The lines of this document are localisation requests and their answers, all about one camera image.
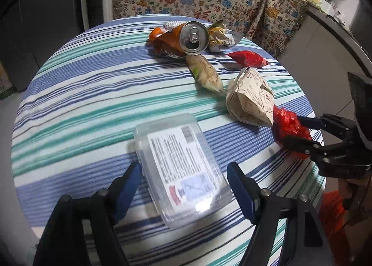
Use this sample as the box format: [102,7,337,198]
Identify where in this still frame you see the orange white printed packet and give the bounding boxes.
[149,21,188,60]

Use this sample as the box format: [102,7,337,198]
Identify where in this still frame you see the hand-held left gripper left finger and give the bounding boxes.
[33,161,143,266]

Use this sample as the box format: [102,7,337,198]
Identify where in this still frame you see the beige patterned paper bag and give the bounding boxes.
[226,67,276,128]

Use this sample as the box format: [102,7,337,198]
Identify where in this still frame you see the yellow green cardboard box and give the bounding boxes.
[0,60,17,101]

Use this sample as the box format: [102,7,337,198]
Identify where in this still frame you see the kitchen counter cabinet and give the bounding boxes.
[278,4,372,110]

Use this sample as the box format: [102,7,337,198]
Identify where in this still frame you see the striped tablecloth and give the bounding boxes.
[11,14,326,266]

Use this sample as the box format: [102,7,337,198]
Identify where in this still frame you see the red foil wrapper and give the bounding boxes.
[226,50,270,68]

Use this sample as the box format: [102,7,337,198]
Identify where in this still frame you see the beige snack packet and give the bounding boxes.
[186,54,225,96]

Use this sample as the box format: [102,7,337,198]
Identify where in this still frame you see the red plastic bag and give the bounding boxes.
[272,106,315,161]

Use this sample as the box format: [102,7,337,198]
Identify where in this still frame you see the gold white wrapper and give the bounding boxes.
[207,20,242,52]

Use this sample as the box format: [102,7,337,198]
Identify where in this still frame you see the aluminium drink can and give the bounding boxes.
[179,21,210,56]

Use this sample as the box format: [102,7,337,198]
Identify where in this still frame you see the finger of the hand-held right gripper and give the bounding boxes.
[296,113,357,140]
[283,135,323,156]

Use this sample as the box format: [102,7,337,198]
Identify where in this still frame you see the clear plastic box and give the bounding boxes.
[134,113,235,229]

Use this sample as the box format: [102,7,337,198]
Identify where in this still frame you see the person's right hand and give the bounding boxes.
[338,178,356,210]

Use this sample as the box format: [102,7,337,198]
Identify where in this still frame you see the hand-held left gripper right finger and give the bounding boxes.
[227,162,335,266]

